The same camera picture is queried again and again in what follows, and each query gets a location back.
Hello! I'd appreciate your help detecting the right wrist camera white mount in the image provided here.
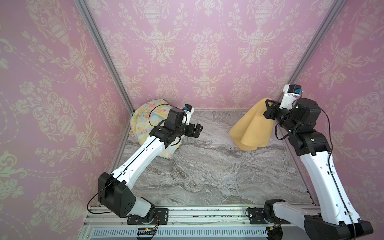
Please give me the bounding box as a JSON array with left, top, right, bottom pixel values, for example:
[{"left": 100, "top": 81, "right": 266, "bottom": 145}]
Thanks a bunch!
[{"left": 280, "top": 85, "right": 303, "bottom": 110}]

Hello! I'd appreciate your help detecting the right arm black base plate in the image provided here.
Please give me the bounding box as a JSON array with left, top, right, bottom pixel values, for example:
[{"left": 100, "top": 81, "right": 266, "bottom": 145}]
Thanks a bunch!
[{"left": 245, "top": 207, "right": 291, "bottom": 226}]

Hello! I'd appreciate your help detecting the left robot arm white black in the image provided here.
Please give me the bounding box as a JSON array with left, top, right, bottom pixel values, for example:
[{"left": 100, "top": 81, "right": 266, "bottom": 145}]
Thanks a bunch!
[{"left": 97, "top": 104, "right": 203, "bottom": 223}]

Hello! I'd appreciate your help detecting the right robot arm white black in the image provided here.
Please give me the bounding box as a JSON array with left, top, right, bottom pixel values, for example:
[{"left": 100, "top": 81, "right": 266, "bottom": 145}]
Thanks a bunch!
[{"left": 264, "top": 98, "right": 374, "bottom": 240}]

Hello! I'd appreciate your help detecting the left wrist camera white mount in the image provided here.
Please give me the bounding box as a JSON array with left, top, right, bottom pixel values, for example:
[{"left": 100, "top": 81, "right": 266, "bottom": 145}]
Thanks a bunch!
[{"left": 183, "top": 104, "right": 194, "bottom": 125}]

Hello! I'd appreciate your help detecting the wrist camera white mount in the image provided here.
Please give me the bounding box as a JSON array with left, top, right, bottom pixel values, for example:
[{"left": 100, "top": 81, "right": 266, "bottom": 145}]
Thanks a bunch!
[
  {"left": 280, "top": 85, "right": 303, "bottom": 110},
  {"left": 183, "top": 104, "right": 194, "bottom": 125}
]

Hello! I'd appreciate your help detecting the right aluminium corner post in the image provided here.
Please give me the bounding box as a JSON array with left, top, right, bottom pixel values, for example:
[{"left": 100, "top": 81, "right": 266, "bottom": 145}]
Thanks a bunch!
[{"left": 264, "top": 1, "right": 344, "bottom": 100}]

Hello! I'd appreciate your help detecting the yellow cloth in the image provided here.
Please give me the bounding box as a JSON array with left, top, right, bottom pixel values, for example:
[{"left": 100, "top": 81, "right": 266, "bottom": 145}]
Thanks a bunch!
[{"left": 229, "top": 98, "right": 274, "bottom": 151}]

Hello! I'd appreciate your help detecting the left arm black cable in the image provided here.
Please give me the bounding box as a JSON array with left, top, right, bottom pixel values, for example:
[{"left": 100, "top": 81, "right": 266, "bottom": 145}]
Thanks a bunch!
[{"left": 148, "top": 103, "right": 175, "bottom": 128}]

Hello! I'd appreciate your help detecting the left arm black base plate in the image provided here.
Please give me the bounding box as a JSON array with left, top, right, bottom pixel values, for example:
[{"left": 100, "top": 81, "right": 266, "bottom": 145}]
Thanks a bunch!
[{"left": 127, "top": 208, "right": 169, "bottom": 225}]

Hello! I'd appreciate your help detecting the left aluminium corner post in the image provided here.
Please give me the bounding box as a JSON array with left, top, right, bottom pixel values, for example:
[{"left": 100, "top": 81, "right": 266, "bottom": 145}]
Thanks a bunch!
[{"left": 75, "top": 0, "right": 135, "bottom": 115}]

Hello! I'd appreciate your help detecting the aluminium rail frame front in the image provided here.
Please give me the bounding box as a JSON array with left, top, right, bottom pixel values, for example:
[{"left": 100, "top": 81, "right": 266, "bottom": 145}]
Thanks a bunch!
[{"left": 78, "top": 205, "right": 309, "bottom": 240}]

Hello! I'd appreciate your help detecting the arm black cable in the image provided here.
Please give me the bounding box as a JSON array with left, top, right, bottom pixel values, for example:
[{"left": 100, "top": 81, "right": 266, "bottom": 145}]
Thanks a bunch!
[
  {"left": 319, "top": 107, "right": 358, "bottom": 240},
  {"left": 148, "top": 103, "right": 175, "bottom": 128}
]

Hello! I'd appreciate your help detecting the floral patterned cloth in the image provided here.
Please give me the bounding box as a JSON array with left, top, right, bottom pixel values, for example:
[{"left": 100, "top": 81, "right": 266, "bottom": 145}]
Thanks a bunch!
[{"left": 130, "top": 99, "right": 171, "bottom": 145}]

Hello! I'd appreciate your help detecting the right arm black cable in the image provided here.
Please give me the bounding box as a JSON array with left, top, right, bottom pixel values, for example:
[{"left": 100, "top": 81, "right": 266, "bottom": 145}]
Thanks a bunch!
[{"left": 319, "top": 107, "right": 358, "bottom": 240}]

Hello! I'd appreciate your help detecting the aluminium corner post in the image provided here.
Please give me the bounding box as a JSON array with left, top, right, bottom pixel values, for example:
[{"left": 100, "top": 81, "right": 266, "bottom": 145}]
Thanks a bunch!
[
  {"left": 264, "top": 1, "right": 344, "bottom": 100},
  {"left": 75, "top": 0, "right": 135, "bottom": 115}
]

